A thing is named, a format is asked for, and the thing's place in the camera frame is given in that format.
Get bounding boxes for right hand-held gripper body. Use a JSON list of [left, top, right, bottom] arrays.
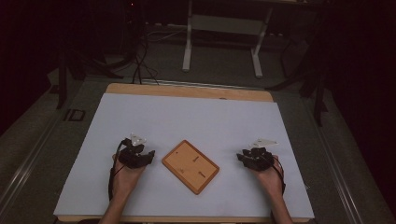
[[242, 138, 278, 172]]

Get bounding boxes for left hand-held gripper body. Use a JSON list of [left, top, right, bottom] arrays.
[[117, 133, 150, 170]]

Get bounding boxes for orange wooden tray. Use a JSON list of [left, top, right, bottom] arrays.
[[161, 139, 220, 196]]

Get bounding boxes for person's left hand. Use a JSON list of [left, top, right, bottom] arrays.
[[111, 153, 148, 198]]

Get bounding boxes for person's right hand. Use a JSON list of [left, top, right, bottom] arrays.
[[251, 155, 286, 199]]

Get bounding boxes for white paper sheet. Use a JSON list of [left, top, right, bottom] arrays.
[[53, 92, 316, 219]]

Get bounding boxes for black tripod stand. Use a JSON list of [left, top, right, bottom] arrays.
[[264, 31, 331, 128]]

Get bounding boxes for white power strip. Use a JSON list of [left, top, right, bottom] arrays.
[[153, 21, 188, 31]]

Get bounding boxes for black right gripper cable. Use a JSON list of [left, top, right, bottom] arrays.
[[269, 154, 287, 196]]

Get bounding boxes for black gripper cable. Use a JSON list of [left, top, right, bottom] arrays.
[[107, 139, 129, 202], [269, 154, 287, 196]]

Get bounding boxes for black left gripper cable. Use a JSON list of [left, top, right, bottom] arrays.
[[107, 139, 129, 202]]

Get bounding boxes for metal floor rail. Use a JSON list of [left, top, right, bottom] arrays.
[[306, 99, 364, 224], [0, 115, 64, 213], [140, 78, 266, 91]]

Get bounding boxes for black floor cables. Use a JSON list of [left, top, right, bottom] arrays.
[[132, 31, 161, 86]]

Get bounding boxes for white metal stand frame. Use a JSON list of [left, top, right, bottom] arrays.
[[181, 0, 275, 78]]

